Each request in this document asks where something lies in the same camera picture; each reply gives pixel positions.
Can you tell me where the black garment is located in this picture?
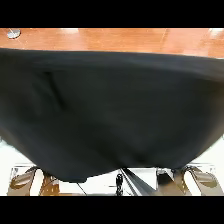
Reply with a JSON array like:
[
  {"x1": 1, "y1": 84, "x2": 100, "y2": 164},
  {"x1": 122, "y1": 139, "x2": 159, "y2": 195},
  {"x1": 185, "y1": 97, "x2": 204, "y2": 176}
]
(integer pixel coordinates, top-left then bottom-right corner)
[{"x1": 0, "y1": 47, "x2": 224, "y2": 184}]

